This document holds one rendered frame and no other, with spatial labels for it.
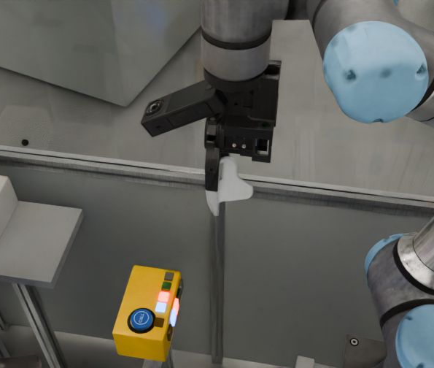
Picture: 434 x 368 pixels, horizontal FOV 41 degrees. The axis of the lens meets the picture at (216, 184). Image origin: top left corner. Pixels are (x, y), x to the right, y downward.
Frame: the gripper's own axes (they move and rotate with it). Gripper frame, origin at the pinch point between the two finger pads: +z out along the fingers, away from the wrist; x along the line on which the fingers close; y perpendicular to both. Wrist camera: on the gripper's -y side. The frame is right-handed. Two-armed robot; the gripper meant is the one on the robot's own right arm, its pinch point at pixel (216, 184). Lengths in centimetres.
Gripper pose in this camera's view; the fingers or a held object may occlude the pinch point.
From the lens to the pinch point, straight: 79.7
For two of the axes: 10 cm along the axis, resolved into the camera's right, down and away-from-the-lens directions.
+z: 0.0, 6.8, 7.3
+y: 9.9, 1.2, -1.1
